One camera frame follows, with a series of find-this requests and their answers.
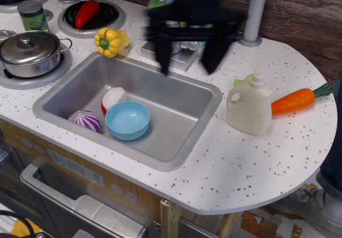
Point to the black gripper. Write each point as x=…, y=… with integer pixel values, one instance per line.
x=217, y=26

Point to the cream detergent bottle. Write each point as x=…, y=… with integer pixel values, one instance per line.
x=249, y=105

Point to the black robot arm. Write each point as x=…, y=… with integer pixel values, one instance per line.
x=193, y=21

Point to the silver sink basin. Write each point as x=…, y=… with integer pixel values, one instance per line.
x=180, y=107

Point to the silver toy faucet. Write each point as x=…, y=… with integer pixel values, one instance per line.
x=183, y=54

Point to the green toy cabbage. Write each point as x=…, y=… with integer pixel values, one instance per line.
x=155, y=3

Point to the grey support pole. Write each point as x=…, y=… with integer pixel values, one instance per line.
x=250, y=36

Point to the green toy pear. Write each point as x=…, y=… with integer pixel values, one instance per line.
x=238, y=81

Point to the yellow toy bell pepper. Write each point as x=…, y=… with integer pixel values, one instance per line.
x=111, y=42

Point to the red white toy radish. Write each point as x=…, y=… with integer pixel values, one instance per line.
x=112, y=97

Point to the black stove burner middle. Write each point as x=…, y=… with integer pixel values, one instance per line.
x=110, y=15

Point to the light blue bowl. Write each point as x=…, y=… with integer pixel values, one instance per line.
x=128, y=120

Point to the red toy chili pepper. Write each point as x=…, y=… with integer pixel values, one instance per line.
x=87, y=11

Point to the orange toy carrot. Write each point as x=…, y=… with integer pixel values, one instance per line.
x=300, y=99

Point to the purple striped toy onion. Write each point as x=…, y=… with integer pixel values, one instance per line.
x=85, y=118

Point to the steel pot with lid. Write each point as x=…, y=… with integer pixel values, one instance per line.
x=32, y=53

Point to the green pea can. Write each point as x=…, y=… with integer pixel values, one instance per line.
x=33, y=16

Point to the silver oven door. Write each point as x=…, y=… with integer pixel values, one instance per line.
x=75, y=207

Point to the grey sneaker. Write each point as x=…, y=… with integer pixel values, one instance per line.
x=315, y=206

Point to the yellow object bottom left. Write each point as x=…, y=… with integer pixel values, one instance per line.
x=21, y=230

